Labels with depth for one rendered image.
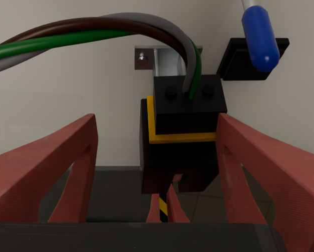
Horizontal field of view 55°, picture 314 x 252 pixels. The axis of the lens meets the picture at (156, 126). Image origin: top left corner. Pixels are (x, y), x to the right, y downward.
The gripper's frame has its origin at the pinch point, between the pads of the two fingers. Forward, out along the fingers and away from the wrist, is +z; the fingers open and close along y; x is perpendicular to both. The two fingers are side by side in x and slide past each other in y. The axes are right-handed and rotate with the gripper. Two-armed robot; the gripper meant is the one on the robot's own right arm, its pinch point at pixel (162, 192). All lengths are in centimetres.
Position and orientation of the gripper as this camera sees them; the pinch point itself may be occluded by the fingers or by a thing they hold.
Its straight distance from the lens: 29.4
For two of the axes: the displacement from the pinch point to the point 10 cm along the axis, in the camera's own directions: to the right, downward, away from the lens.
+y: -10.0, 0.1, -0.9
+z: -0.6, -8.2, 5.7
